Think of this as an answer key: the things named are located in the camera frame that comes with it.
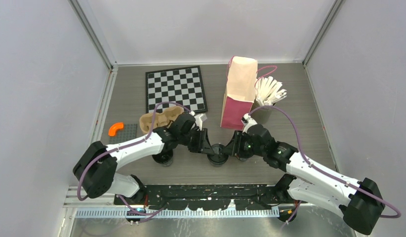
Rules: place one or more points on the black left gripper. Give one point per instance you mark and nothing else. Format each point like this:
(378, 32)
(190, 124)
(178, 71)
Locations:
(203, 145)

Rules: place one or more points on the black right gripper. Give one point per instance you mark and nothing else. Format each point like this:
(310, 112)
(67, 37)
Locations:
(234, 146)

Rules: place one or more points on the black coffee cup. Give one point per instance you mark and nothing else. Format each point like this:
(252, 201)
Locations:
(243, 157)
(217, 157)
(165, 159)

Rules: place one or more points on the pink paper bag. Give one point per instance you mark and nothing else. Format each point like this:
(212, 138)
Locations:
(240, 92)

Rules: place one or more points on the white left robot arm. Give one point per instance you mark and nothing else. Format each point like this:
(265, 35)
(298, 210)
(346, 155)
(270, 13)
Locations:
(97, 170)

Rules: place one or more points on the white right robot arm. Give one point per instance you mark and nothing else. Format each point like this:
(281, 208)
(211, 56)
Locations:
(358, 203)

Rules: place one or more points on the brown cardboard cup carrier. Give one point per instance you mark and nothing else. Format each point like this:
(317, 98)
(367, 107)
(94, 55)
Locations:
(165, 118)

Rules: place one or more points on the black white chessboard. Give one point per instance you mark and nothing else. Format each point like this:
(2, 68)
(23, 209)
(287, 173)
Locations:
(181, 85)

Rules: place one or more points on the cup of white paper straws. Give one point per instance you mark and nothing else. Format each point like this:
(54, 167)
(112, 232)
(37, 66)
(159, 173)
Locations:
(269, 91)

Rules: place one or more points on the grey building baseplate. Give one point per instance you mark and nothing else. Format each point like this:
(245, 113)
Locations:
(128, 133)

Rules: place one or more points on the orange curved block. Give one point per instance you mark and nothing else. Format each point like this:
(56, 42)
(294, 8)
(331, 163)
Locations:
(115, 128)

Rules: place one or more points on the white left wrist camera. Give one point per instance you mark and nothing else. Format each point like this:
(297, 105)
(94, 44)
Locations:
(199, 119)

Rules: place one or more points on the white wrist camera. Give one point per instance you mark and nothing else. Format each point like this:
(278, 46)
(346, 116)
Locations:
(248, 122)
(199, 119)

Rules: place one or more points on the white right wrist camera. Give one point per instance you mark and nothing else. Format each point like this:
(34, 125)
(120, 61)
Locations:
(248, 122)

